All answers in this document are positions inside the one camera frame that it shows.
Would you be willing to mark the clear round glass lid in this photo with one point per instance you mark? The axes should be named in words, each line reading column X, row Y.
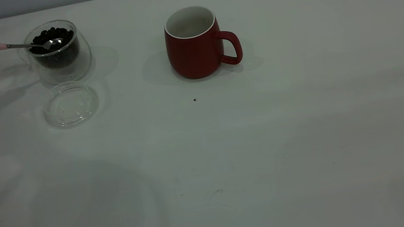
column 71, row 105

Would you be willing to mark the red ceramic mug white inside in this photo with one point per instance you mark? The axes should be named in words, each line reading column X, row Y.
column 194, row 58

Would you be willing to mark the coffee bean pile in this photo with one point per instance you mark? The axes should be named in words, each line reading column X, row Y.
column 57, row 58

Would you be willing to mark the clear double-wall glass cup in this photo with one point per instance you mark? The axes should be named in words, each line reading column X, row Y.
column 66, row 73

